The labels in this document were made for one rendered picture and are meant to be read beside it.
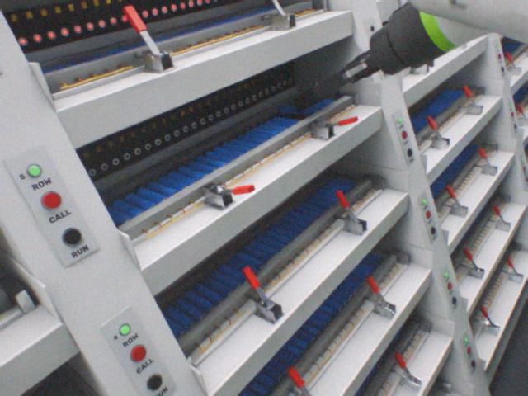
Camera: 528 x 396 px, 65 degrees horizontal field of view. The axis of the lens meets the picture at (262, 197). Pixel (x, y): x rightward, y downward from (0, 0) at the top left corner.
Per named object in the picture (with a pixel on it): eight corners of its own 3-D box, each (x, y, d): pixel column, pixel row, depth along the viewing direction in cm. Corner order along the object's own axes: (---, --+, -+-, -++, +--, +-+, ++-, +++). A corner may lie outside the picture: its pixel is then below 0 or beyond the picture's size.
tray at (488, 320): (535, 263, 153) (543, 232, 146) (482, 383, 115) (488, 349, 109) (476, 246, 165) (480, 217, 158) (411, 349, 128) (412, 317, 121)
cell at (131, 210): (124, 207, 63) (150, 219, 59) (115, 213, 62) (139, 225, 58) (121, 197, 62) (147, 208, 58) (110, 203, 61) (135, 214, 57)
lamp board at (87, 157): (296, 85, 94) (294, 61, 92) (74, 192, 61) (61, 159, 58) (293, 85, 95) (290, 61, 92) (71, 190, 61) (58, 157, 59)
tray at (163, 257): (381, 127, 88) (382, 82, 84) (149, 299, 51) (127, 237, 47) (304, 116, 101) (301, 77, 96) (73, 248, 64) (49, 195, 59)
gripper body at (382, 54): (403, 16, 67) (358, 44, 74) (379, 25, 62) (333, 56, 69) (424, 58, 68) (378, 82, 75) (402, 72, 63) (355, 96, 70)
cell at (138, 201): (136, 201, 64) (162, 212, 60) (126, 206, 63) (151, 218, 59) (133, 190, 63) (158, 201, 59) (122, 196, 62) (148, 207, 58)
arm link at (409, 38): (442, 63, 58) (463, 49, 64) (405, -13, 57) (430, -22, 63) (404, 82, 63) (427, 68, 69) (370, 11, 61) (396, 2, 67)
